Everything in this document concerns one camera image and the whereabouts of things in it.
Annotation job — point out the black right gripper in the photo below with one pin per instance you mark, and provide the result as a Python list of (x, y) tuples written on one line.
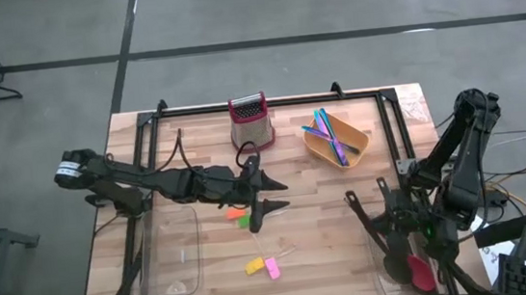
[(413, 225)]

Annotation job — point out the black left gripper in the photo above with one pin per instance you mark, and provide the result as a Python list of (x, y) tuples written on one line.
[(228, 185)]

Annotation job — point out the red spoon with steel shaft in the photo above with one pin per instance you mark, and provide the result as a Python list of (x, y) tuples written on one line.
[(423, 275)]

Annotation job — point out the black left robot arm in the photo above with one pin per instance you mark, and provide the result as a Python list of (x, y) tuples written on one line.
[(160, 184)]

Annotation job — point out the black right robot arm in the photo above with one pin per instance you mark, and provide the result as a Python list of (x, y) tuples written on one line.
[(467, 157)]

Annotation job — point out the clear plastic container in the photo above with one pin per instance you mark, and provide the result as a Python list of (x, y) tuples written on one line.
[(171, 253), (379, 272)]

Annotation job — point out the red steel box grater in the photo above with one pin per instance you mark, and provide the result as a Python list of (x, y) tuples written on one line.
[(251, 129)]

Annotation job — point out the white paper sheet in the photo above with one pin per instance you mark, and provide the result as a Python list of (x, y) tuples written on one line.
[(491, 256)]

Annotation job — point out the orange plastic bin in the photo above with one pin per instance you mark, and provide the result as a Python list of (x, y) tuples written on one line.
[(356, 133)]

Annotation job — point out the clear plastic film patch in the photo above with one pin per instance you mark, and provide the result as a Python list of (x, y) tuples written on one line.
[(413, 104)]

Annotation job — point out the black floor tape strip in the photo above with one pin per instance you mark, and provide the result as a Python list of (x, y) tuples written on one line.
[(127, 34)]

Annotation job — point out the black aluminium rig frame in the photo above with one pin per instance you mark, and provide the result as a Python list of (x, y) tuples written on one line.
[(316, 99)]

